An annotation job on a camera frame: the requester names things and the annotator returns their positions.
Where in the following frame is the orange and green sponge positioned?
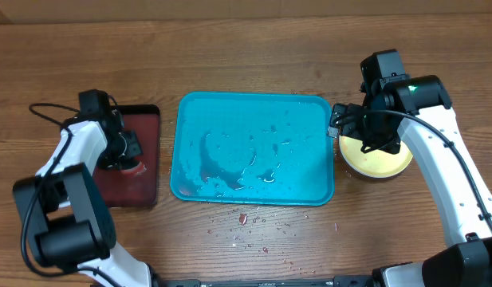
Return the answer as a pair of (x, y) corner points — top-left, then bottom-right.
(120, 161), (147, 177)

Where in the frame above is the yellow-green plate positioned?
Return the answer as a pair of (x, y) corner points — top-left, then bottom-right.
(338, 136), (413, 179)

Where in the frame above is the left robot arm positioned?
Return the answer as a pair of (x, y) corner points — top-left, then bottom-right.
(13, 89), (163, 287)

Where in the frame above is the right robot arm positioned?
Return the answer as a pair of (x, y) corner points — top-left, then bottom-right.
(328, 49), (492, 287)

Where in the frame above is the black tray with red water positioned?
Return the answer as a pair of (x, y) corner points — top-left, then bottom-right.
(93, 104), (160, 207)

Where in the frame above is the teal plastic tray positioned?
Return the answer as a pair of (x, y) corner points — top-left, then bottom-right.
(170, 92), (335, 206)

